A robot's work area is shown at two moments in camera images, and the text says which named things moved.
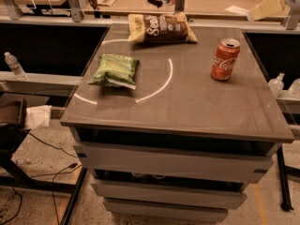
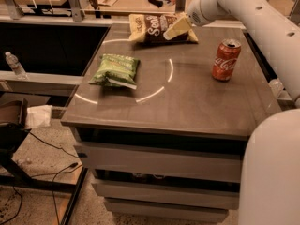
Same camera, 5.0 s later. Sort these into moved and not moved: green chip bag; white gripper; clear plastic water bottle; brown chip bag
Moved: white gripper
Not moved: clear plastic water bottle; brown chip bag; green chip bag
